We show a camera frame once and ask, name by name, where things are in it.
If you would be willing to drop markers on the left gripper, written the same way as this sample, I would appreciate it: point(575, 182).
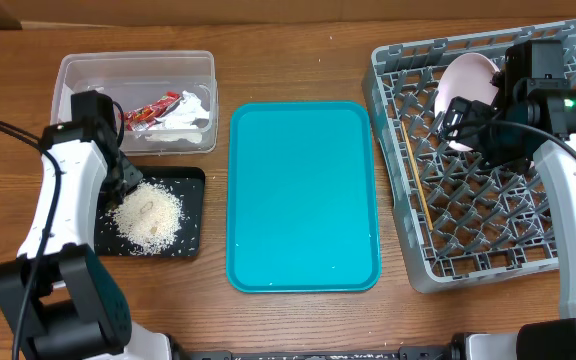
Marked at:
point(132, 173)

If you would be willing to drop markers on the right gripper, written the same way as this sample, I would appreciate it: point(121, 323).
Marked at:
point(476, 114)

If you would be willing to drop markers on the red snack wrapper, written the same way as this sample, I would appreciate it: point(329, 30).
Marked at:
point(146, 117)

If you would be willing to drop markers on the white round plate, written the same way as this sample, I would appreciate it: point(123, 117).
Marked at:
point(468, 76)

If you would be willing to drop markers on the white napkin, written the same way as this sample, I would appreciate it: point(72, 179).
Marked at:
point(183, 120)

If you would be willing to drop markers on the wooden chopstick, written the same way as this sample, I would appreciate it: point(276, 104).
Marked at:
point(417, 178)

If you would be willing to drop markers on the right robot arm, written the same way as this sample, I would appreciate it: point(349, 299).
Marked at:
point(525, 112)

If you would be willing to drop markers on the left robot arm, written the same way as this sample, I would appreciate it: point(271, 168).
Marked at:
point(57, 297)

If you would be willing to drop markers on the grey dishwasher rack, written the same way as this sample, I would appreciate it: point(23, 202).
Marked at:
point(489, 225)

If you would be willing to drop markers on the pile of white rice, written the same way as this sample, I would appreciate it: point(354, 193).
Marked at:
point(149, 218)

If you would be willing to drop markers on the black tray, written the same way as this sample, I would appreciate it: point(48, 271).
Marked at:
point(188, 184)

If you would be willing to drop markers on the clear plastic bin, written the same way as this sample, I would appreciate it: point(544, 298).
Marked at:
point(138, 78)

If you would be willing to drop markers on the teal serving tray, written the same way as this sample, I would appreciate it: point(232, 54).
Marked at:
point(301, 204)

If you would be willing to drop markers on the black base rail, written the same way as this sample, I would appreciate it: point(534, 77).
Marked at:
point(434, 352)

